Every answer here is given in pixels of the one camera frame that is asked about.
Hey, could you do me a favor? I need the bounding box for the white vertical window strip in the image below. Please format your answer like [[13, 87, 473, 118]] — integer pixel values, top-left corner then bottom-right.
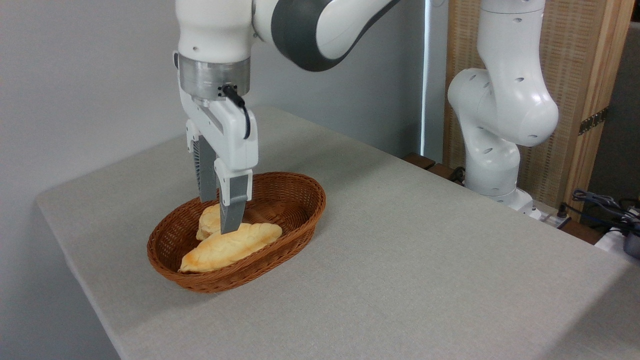
[[420, 0, 432, 157]]

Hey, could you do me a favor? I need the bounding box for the black cable bundle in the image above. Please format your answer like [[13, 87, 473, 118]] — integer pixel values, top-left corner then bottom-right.
[[571, 188, 640, 237]]

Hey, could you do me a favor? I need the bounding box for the brown wicker basket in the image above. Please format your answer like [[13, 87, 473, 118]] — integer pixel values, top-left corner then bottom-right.
[[146, 171, 327, 294]]

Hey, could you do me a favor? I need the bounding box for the wooden rattan folding screen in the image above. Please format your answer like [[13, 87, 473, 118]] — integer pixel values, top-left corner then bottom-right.
[[442, 0, 636, 223]]

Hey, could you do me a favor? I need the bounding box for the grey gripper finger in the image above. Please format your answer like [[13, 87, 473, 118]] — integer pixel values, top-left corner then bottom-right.
[[186, 119, 219, 204], [214, 158, 254, 235]]

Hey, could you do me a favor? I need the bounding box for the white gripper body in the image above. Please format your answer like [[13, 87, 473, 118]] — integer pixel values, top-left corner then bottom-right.
[[178, 82, 260, 174]]

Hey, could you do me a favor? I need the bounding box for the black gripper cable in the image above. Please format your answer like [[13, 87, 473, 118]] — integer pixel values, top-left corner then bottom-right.
[[221, 84, 251, 140]]

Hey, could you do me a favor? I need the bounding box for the golden bread pastry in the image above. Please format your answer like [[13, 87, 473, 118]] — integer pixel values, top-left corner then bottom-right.
[[178, 203, 284, 274]]

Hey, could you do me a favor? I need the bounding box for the dark metal screen hinge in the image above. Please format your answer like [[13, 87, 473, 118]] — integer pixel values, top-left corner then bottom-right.
[[578, 105, 610, 136]]

